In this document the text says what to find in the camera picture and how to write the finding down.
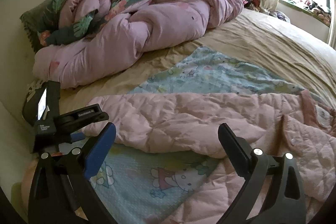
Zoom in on pink quilted jacket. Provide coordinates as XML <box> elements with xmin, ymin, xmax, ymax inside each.
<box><xmin>90</xmin><ymin>90</ymin><xmax>335</xmax><ymax>223</ymax></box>

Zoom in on clothes on window sill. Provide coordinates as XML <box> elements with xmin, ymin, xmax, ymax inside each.
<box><xmin>278</xmin><ymin>0</ymin><xmax>332</xmax><ymax>27</ymax></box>

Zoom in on teal cartoon print blanket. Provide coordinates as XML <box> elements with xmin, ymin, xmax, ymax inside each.
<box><xmin>57</xmin><ymin>45</ymin><xmax>324</xmax><ymax>224</ymax></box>

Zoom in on dark leaf print blanket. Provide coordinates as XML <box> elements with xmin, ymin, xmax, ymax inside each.
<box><xmin>37</xmin><ymin>0</ymin><xmax>142</xmax><ymax>47</ymax></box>

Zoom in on tan bed sheet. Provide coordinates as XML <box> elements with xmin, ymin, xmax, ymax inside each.
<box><xmin>60</xmin><ymin>10</ymin><xmax>335</xmax><ymax>113</ymax></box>

